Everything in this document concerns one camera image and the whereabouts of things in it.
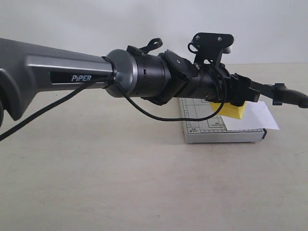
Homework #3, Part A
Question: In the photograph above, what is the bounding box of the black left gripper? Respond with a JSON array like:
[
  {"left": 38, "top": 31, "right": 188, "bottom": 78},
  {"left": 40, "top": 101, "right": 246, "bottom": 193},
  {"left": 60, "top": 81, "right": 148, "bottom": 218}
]
[{"left": 178, "top": 64, "right": 260, "bottom": 106}]

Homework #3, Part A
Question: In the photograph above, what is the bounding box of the yellow cube block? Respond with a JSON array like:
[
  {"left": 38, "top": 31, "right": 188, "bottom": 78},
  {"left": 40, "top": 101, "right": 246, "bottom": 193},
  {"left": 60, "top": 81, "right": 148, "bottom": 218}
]
[{"left": 218, "top": 103, "right": 246, "bottom": 119}]

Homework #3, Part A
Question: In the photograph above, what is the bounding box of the white paper sheet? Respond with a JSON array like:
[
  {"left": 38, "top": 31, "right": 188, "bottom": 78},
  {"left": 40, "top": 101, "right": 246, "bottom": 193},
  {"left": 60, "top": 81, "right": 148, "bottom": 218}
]
[{"left": 221, "top": 101, "right": 280, "bottom": 130}]

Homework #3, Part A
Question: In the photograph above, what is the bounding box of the black cutter blade arm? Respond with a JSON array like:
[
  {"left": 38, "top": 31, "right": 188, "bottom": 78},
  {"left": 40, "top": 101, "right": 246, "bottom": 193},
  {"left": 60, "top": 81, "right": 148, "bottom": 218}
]
[{"left": 252, "top": 81, "right": 308, "bottom": 109}]

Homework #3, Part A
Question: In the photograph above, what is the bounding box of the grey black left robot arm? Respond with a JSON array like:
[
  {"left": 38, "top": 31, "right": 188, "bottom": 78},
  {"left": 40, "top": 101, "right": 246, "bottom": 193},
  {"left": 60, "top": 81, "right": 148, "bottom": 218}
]
[{"left": 0, "top": 38, "right": 260, "bottom": 121}]

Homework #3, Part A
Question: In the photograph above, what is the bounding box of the grey paper cutter base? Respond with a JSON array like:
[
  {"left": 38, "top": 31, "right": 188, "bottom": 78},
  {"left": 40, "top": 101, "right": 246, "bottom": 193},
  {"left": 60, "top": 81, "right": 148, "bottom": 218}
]
[{"left": 179, "top": 98, "right": 267, "bottom": 143}]

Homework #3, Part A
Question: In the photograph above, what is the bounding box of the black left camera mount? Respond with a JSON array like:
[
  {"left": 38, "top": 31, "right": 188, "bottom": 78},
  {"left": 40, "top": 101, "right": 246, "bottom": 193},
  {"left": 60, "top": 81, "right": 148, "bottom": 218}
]
[{"left": 187, "top": 32, "right": 235, "bottom": 68}]

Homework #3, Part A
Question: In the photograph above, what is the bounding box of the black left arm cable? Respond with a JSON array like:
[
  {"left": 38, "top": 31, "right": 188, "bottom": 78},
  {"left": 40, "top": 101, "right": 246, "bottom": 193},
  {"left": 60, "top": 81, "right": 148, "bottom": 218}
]
[{"left": 0, "top": 56, "right": 228, "bottom": 142}]

